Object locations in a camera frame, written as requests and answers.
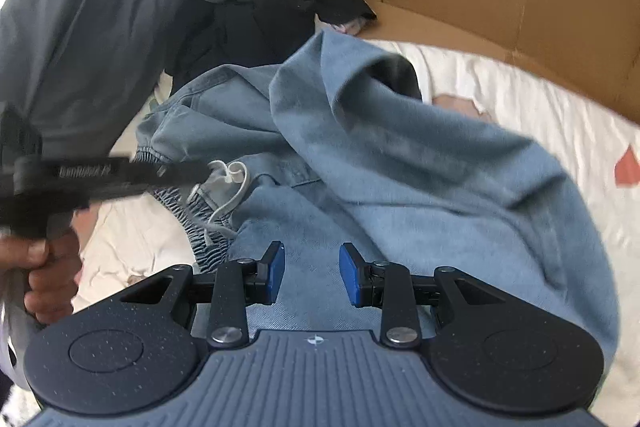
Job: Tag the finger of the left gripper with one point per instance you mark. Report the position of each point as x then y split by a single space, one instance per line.
186 173

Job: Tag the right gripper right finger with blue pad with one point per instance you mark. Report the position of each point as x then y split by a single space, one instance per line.
385 286

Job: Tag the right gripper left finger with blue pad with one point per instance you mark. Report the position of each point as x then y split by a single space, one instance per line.
239 284

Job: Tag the light blue denim shorts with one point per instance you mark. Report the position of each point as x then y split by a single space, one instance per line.
340 148

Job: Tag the person left hand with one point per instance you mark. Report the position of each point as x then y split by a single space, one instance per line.
52 266

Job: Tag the cream bear print bedsheet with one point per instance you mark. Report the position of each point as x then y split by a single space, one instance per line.
136 237

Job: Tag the dark grey pillow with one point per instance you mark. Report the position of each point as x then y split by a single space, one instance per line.
80 70

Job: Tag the black garment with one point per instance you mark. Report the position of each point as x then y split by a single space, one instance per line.
248 33

